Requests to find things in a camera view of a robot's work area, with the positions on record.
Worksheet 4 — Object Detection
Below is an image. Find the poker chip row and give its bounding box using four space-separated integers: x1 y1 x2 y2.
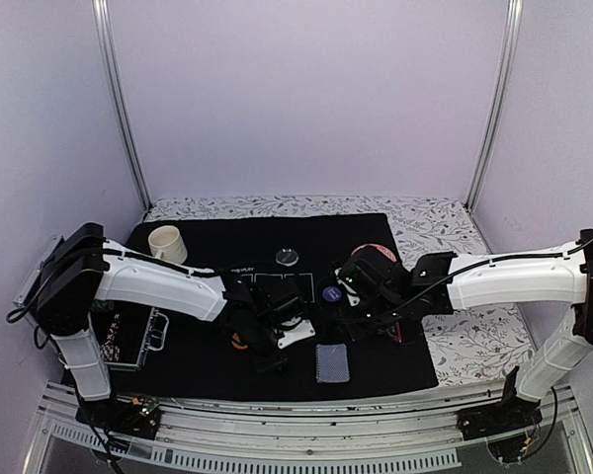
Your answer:
91 300 115 313
100 345 121 363

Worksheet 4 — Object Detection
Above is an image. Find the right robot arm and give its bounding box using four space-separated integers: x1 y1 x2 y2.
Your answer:
335 229 593 431

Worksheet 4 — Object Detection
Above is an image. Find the orange big blind button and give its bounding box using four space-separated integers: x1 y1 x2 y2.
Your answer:
231 333 248 351

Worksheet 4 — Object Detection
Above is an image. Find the cream ceramic mug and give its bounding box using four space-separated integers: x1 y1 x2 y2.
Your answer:
147 225 188 265

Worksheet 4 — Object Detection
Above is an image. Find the floral patterned tablecloth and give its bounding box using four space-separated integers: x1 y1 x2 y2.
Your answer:
143 196 534 386

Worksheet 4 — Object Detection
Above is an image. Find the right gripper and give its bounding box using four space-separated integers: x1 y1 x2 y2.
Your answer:
332 295 405 343

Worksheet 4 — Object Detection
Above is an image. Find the aluminium poker chip case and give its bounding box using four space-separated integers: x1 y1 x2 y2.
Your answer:
10 235 167 371

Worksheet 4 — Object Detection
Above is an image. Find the right aluminium frame post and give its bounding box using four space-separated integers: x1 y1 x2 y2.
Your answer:
466 0 524 213

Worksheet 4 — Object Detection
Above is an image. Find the purple small blind button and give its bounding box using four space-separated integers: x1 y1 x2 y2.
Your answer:
321 285 343 304

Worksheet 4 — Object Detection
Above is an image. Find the red patterned bowl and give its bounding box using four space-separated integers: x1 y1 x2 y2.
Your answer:
352 243 399 263

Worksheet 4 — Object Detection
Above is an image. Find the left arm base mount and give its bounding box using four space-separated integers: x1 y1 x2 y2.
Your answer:
76 393 161 440

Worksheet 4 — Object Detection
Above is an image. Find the triangular all in button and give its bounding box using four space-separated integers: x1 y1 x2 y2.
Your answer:
383 322 403 344

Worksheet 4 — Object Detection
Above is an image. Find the blue playing card deck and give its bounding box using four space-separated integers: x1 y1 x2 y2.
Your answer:
315 344 350 384

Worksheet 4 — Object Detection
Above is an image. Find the left aluminium frame post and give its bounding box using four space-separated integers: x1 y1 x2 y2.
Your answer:
92 0 152 212

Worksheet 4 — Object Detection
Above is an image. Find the upper poker chip row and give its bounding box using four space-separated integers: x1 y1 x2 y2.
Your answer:
91 300 115 313

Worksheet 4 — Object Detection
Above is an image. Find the black round dealer button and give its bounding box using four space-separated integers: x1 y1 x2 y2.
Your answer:
275 248 299 267

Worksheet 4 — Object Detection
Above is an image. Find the lower poker chip row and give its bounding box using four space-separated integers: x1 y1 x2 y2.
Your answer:
100 345 121 363

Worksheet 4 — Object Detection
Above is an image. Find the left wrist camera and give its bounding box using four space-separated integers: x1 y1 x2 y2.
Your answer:
277 319 315 350

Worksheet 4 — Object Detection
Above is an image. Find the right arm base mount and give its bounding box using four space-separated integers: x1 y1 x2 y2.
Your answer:
457 373 543 464

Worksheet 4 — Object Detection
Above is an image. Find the aluminium frame post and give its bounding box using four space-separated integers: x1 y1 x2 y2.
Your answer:
466 0 524 213
92 0 152 212

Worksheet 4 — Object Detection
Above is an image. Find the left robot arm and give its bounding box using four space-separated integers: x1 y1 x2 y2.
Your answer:
27 222 315 429

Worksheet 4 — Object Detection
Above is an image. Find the black poker felt mat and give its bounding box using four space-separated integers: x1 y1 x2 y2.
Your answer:
111 213 438 403

